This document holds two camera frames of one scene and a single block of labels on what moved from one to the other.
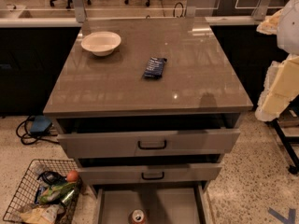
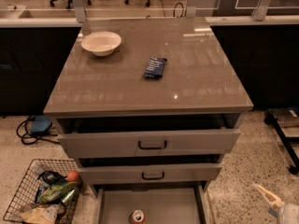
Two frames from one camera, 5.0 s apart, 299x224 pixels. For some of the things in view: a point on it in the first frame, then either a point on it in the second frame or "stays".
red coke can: (137, 217) stays
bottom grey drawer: (162, 203) stays
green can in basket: (68, 196) stays
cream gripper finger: (270, 25) to (286, 213)
